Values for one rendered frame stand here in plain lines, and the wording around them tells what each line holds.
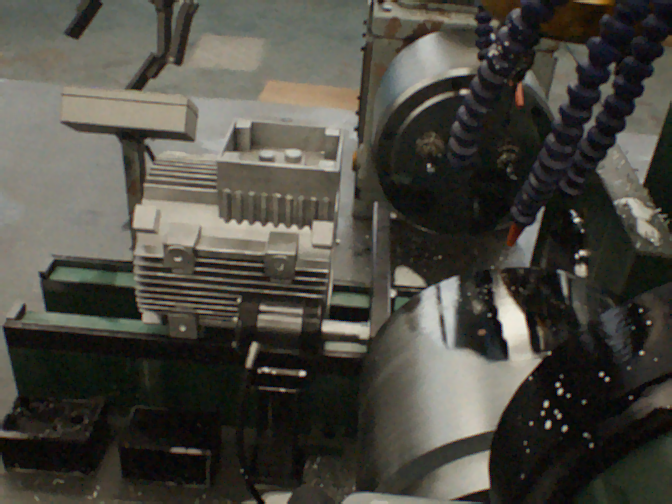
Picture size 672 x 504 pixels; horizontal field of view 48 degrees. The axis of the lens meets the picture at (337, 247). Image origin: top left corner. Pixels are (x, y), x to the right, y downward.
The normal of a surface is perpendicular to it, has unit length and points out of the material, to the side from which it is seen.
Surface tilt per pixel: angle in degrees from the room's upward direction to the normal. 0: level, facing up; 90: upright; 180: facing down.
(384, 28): 90
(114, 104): 54
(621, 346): 50
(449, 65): 17
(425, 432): 43
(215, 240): 0
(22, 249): 0
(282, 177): 90
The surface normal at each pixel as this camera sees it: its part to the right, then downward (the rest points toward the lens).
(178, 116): -0.01, -0.04
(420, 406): -0.68, -0.63
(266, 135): -0.06, 0.55
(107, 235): 0.07, -0.83
